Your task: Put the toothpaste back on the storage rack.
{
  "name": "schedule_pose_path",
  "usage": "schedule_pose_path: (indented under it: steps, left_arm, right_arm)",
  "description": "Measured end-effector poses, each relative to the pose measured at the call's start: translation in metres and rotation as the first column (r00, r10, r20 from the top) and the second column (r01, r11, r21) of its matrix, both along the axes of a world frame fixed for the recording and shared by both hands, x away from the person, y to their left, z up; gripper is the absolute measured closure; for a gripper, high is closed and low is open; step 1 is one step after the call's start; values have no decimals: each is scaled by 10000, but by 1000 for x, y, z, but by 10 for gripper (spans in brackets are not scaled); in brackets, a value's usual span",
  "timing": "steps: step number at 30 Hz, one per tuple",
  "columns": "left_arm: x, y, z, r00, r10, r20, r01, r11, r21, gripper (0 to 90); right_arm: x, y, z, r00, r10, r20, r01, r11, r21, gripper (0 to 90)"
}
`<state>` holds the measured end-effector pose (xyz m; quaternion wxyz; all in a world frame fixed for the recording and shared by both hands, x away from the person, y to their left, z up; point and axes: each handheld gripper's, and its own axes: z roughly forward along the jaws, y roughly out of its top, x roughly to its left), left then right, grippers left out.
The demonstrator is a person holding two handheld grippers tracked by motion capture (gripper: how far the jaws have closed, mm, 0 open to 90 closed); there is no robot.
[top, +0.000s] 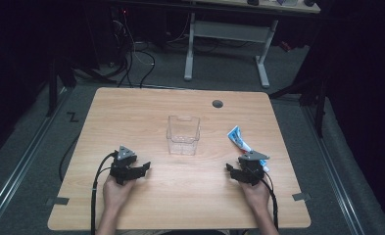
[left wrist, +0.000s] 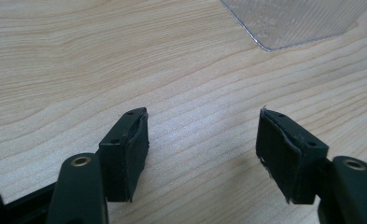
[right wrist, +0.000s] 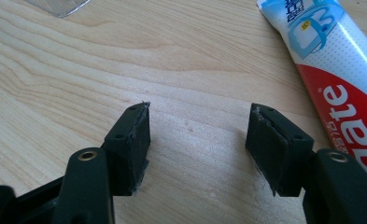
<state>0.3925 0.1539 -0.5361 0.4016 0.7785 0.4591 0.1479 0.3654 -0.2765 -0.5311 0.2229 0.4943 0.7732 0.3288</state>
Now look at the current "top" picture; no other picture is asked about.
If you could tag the aluminium floor rail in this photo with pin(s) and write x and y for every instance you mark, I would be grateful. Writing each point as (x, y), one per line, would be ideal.
(333, 169)
(20, 163)

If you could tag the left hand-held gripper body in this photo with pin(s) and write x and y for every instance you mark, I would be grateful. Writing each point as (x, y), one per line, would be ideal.
(123, 169)

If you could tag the person's right hand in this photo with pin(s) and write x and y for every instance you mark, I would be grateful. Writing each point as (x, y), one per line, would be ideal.
(257, 197)

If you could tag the blue white toothpaste tube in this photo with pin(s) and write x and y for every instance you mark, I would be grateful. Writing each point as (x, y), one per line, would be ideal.
(237, 137)

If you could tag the clear plastic container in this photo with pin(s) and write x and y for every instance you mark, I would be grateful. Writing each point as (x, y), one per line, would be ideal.
(183, 135)

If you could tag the grey metal frame desk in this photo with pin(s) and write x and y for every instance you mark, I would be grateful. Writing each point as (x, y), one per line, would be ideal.
(232, 32)

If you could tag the person's left hand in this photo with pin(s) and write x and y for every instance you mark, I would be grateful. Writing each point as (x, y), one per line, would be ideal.
(115, 196)

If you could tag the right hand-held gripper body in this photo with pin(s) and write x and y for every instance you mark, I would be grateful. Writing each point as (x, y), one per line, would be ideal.
(252, 169)

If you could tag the grey tape piece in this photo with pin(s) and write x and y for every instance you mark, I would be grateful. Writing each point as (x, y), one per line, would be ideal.
(301, 196)
(57, 201)

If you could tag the black zigzag floor tape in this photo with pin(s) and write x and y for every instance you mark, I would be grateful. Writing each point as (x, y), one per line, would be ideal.
(72, 117)

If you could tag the black metal stand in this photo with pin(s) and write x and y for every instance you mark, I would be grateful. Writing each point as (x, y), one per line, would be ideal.
(320, 107)
(53, 88)

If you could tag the black table grommet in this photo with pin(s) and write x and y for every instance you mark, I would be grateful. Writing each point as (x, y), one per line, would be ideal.
(217, 104)

